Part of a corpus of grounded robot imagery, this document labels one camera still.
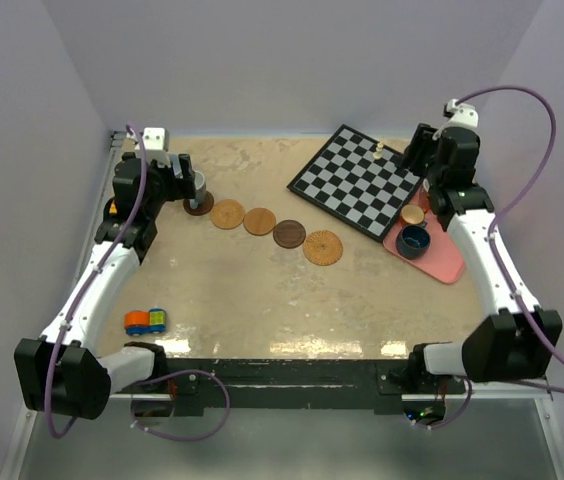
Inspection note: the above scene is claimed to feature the grey white mug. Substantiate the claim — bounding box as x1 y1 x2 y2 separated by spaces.
190 170 207 207

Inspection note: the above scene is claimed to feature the dark walnut coaster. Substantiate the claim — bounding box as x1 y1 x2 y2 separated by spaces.
273 219 306 249
182 191 215 216

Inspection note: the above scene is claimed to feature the small woven rattan coaster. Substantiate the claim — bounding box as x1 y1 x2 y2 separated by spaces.
210 199 245 230

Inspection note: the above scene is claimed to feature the light wooden coaster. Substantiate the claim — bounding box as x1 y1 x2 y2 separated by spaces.
243 207 277 236

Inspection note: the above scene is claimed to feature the large woven rattan coaster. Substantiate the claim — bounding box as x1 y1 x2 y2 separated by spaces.
303 230 343 266

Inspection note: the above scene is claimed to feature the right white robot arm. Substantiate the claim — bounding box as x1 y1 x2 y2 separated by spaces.
400 123 563 393

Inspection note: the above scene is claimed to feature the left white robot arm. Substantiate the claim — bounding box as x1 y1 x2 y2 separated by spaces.
14 152 196 420

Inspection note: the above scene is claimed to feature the copper orange cup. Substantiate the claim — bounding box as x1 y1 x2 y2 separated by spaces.
399 204 425 227

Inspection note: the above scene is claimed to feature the dark blue cup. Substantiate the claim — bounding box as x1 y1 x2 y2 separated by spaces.
395 225 431 260

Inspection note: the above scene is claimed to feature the white floral mug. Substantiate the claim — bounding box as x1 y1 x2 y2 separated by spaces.
417 179 430 213

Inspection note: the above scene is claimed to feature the white chess piece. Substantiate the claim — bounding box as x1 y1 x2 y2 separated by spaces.
373 142 384 160

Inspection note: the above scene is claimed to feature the black white chessboard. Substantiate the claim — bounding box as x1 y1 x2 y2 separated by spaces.
287 125 422 242

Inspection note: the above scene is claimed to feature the pink plastic tray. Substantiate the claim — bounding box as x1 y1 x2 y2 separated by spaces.
383 211 465 284

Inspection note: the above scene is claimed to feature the orange toy car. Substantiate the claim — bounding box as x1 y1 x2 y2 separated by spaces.
124 308 168 336

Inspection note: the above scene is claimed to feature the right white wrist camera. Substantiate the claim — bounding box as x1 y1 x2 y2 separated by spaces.
433 99 479 140

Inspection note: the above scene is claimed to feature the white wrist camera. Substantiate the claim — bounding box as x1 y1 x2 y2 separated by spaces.
433 99 479 140
142 127 171 168

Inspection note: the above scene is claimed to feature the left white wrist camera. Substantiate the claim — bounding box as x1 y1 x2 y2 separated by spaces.
142 127 171 168

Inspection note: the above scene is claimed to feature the aluminium left rail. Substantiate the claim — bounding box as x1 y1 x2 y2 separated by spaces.
51 130 128 357

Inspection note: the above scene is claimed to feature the aluminium rail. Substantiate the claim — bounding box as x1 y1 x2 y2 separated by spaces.
106 356 556 401
51 130 128 357

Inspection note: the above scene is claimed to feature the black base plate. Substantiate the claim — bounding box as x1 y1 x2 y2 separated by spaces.
110 357 468 418

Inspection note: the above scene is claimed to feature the aluminium front rail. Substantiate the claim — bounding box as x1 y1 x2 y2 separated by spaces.
106 356 556 401

